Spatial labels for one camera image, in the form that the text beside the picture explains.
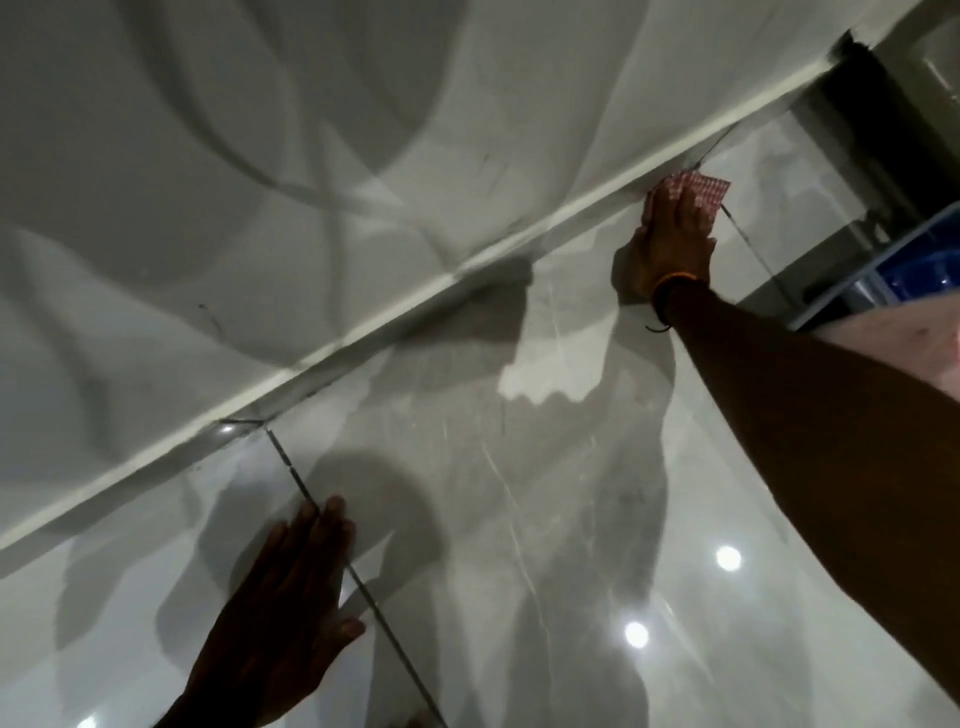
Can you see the white skirting board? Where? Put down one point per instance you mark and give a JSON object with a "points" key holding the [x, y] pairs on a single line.
{"points": [[420, 289]]}

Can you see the orange wristband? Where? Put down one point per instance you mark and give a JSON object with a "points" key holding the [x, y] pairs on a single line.
{"points": [[675, 280]]}

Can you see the person's right thumb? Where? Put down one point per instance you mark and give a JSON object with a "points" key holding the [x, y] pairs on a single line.
{"points": [[637, 244]]}

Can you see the person's left hand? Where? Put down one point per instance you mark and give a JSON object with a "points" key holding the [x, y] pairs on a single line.
{"points": [[277, 630]]}

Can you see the blue plastic tub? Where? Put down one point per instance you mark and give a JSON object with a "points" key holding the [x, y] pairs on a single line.
{"points": [[919, 262]]}

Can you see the person's left middle finger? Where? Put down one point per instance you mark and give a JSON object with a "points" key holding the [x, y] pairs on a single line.
{"points": [[306, 536]]}

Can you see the person's left forearm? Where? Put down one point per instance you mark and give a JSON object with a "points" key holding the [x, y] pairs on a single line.
{"points": [[171, 712]]}

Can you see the dark door frame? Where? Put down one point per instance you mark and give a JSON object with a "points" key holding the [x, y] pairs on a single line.
{"points": [[862, 120]]}

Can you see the person's left thumb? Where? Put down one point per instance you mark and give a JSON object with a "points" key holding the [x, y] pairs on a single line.
{"points": [[349, 631]]}

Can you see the person's right hand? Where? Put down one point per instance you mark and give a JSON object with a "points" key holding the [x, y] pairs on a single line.
{"points": [[671, 244]]}

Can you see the red white checked cloth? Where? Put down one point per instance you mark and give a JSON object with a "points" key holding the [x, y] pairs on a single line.
{"points": [[705, 191]]}

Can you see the person's right forearm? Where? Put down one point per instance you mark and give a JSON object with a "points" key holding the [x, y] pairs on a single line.
{"points": [[825, 450]]}

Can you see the person's bare leg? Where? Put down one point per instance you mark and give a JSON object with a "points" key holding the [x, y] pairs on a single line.
{"points": [[900, 345]]}

